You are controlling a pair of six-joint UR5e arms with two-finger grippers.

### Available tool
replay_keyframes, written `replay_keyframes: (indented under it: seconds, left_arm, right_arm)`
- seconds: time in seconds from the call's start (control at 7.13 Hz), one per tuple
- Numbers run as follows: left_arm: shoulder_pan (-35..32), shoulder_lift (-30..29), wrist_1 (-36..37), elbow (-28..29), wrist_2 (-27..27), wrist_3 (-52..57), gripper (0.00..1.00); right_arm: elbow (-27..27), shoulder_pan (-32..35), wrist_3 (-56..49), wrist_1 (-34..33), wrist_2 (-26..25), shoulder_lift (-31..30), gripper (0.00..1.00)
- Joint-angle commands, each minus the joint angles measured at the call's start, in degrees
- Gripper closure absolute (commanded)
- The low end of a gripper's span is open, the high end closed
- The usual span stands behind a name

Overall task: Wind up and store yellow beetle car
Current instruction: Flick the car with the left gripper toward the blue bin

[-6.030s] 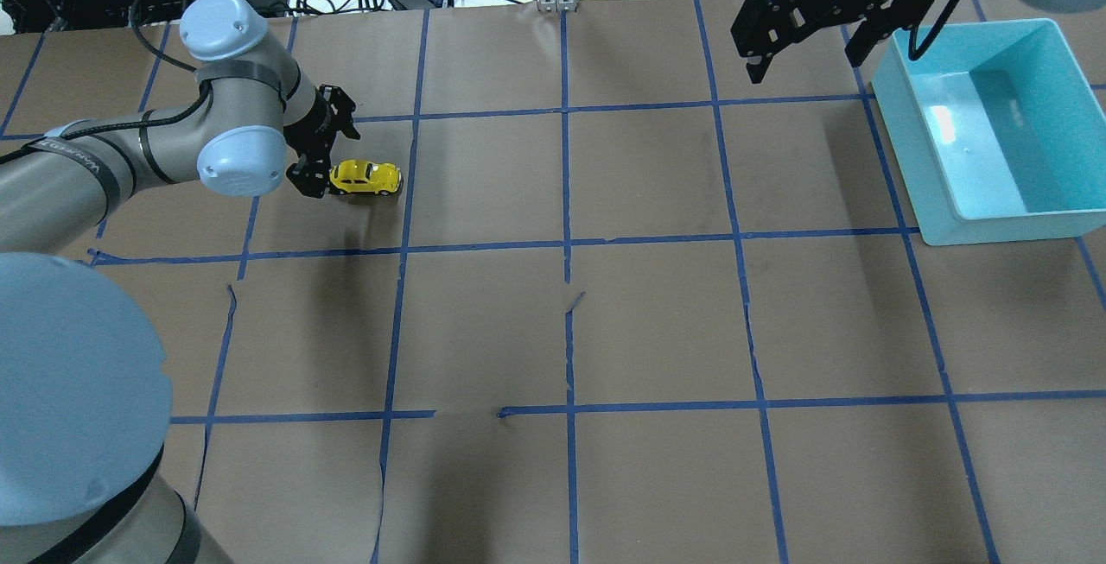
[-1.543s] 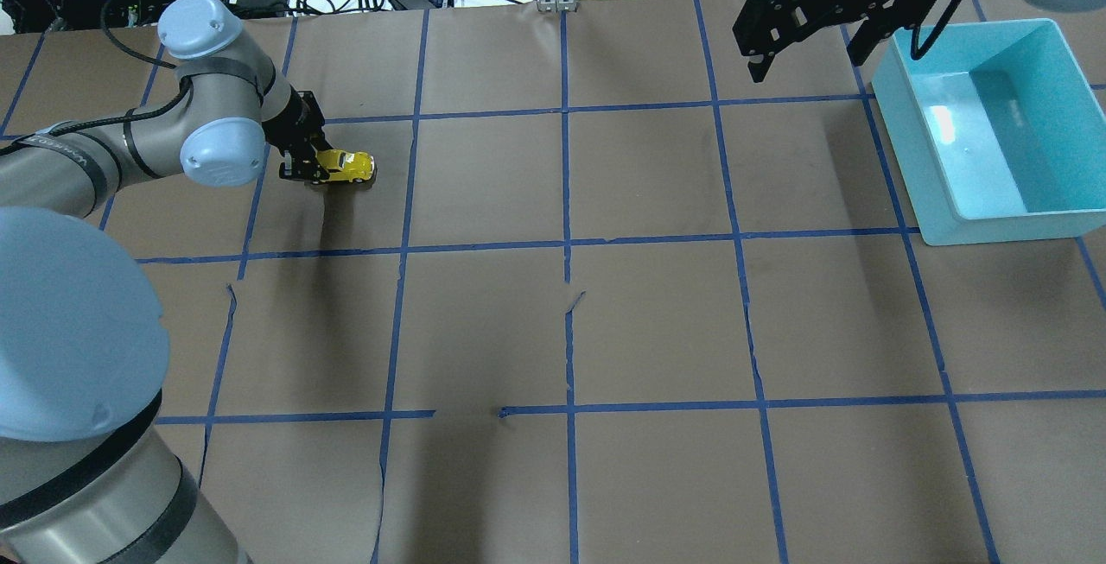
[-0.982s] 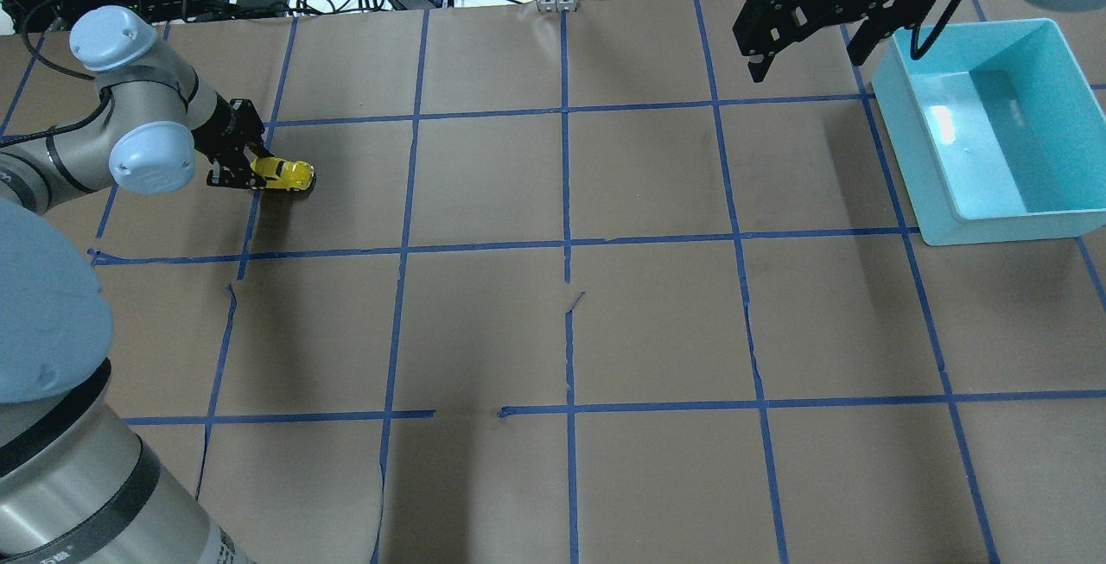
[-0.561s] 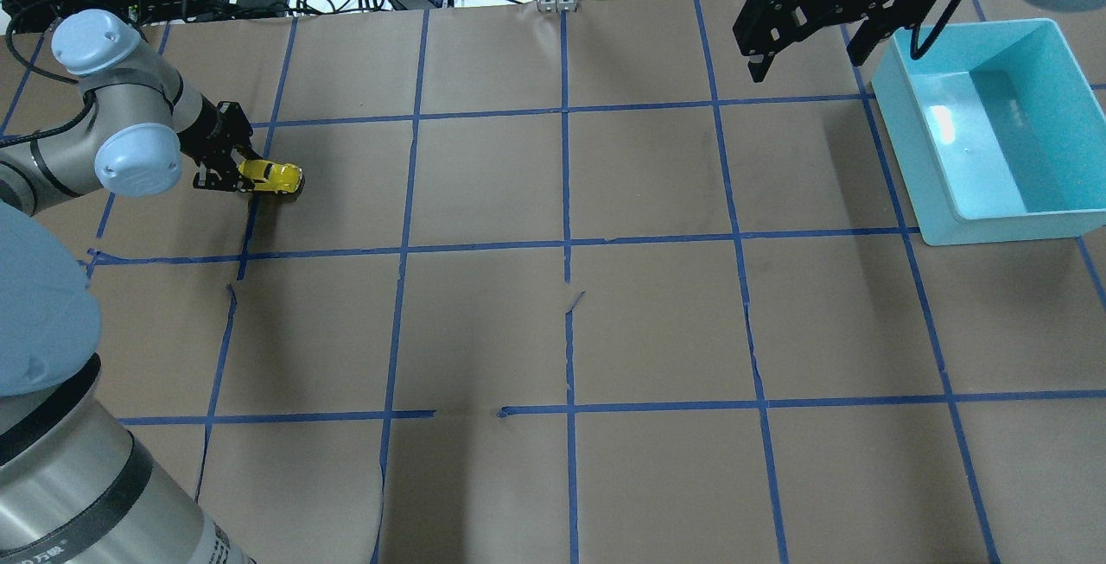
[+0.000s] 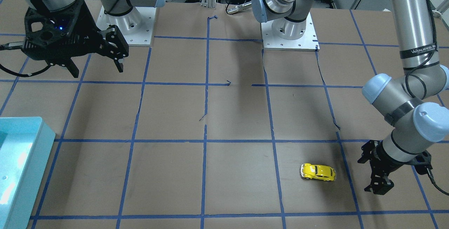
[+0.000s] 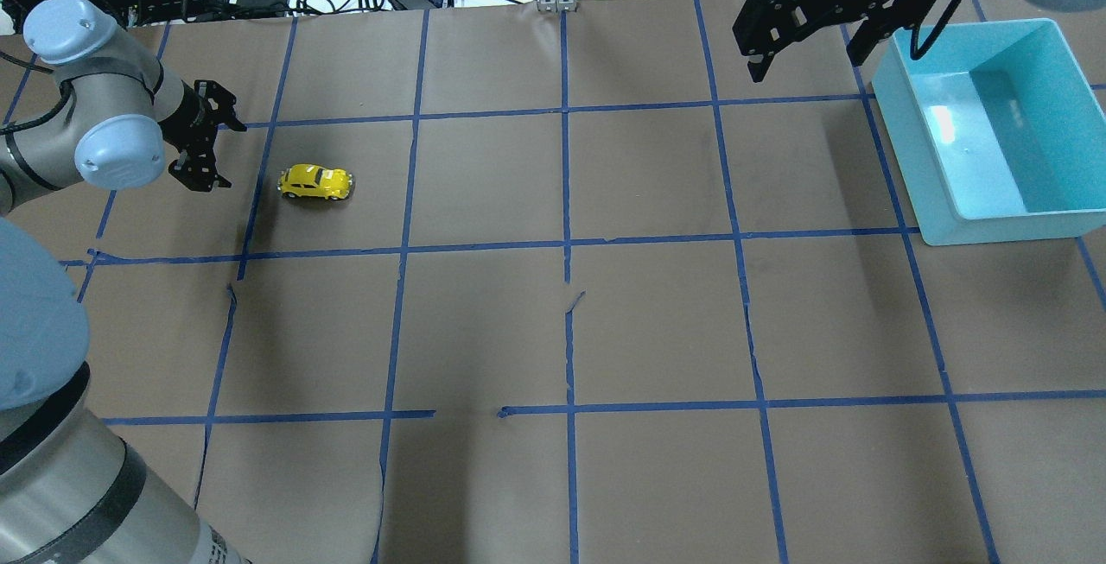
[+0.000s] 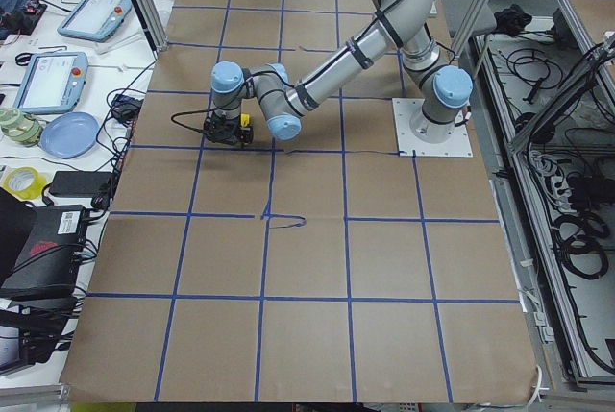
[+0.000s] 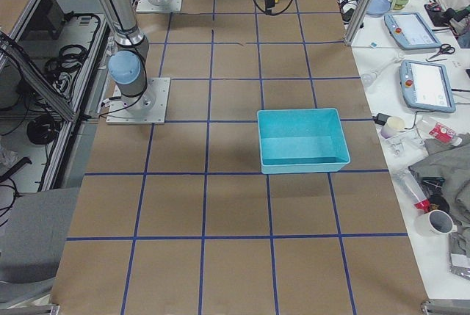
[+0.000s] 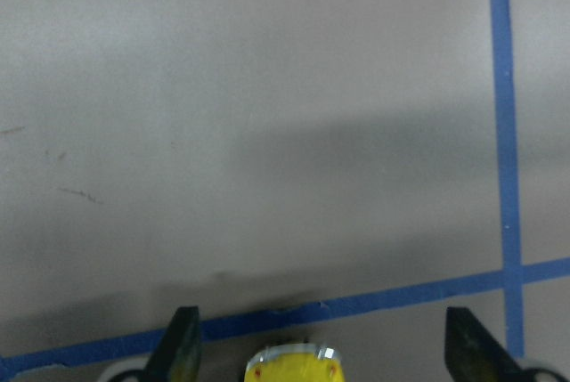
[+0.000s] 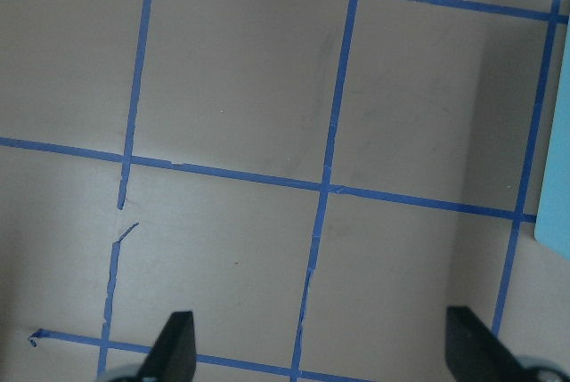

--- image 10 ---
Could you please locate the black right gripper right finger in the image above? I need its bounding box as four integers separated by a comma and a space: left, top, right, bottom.
444, 306, 541, 382

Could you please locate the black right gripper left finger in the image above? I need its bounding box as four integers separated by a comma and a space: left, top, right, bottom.
134, 311, 197, 382

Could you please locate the turquoise plastic bin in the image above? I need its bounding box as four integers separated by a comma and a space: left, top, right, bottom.
534, 27, 569, 259

